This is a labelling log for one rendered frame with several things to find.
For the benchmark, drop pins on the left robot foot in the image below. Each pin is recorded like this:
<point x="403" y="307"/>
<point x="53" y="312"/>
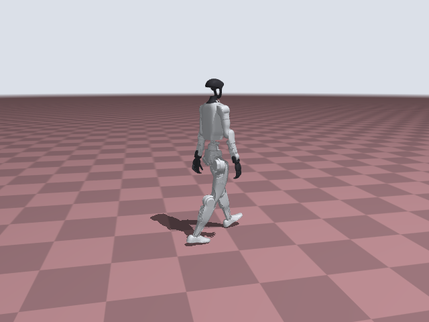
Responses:
<point x="234" y="218"/>

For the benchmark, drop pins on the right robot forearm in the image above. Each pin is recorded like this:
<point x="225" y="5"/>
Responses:
<point x="231" y="144"/>

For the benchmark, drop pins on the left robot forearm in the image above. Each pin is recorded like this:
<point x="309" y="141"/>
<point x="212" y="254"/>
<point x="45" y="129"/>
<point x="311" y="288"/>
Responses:
<point x="200" y="144"/>

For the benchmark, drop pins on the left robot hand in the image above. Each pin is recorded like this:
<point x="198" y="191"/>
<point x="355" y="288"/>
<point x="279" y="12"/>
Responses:
<point x="196" y="163"/>

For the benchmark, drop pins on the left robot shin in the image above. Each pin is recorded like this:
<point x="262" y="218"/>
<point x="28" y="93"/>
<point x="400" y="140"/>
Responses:
<point x="224" y="205"/>

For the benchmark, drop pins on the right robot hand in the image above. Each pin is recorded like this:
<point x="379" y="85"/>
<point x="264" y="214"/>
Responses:
<point x="237" y="166"/>

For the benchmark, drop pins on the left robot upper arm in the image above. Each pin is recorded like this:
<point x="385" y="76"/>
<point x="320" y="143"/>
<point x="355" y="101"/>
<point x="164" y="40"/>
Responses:
<point x="200" y="122"/>

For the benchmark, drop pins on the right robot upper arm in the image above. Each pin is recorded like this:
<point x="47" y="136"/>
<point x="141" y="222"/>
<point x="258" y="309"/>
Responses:
<point x="223" y="111"/>

